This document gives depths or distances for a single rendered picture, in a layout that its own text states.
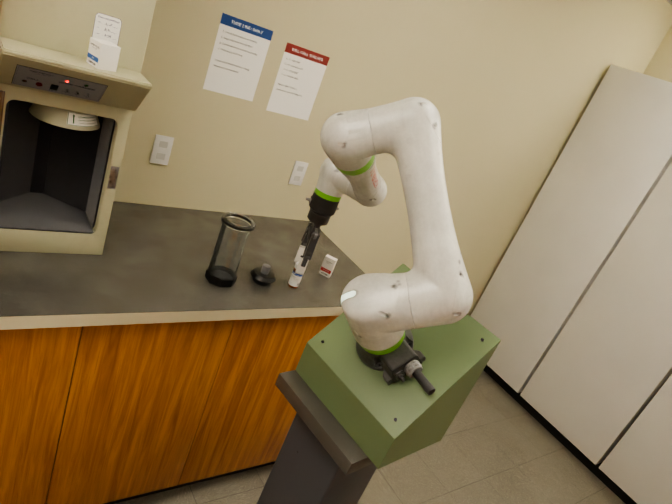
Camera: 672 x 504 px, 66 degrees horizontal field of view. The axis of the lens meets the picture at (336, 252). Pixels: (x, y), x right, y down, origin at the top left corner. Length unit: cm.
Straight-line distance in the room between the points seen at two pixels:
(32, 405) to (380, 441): 96
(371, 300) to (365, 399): 28
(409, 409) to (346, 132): 66
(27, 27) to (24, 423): 104
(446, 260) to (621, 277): 241
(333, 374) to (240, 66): 125
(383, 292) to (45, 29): 100
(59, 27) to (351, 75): 126
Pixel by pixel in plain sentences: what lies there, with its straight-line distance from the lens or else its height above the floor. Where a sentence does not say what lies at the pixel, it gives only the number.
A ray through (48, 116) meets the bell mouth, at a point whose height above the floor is 133.
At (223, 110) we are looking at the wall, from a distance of 213.
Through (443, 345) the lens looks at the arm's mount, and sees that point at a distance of 134.
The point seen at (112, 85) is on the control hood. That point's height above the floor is 148.
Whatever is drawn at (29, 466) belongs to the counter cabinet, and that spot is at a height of 36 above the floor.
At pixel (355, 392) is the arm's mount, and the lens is 132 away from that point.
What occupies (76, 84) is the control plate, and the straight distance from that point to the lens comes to 144.
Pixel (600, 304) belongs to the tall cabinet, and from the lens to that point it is 353.
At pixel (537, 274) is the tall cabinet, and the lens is 371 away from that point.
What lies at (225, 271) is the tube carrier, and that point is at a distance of 169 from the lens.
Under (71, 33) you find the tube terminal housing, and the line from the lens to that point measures 149.
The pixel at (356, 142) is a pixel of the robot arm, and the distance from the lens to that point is 121.
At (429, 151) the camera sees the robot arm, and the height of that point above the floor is 163.
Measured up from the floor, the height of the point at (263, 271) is 99.
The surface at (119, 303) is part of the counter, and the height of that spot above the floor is 94.
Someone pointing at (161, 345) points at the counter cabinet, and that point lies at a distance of 166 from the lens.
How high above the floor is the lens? 180
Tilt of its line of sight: 22 degrees down
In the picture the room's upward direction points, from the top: 22 degrees clockwise
